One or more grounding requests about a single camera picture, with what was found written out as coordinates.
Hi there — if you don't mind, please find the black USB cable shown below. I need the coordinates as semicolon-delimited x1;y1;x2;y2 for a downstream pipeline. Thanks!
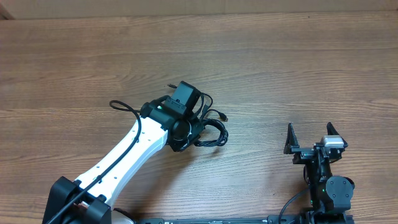
193;102;229;148

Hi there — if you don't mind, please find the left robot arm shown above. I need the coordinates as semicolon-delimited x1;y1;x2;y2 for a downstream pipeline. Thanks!
43;81;204;223

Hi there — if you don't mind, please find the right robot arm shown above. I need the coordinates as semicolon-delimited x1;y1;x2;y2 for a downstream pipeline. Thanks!
278;122;355;224

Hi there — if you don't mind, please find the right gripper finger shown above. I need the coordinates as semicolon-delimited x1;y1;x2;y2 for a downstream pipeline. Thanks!
284;123;299;154
326;122;348;148

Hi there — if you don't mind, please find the black cable with thin plug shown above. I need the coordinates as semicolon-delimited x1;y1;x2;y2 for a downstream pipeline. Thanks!
167;83;214;108

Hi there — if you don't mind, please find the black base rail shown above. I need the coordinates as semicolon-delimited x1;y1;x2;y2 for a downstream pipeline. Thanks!
135;215;303;224

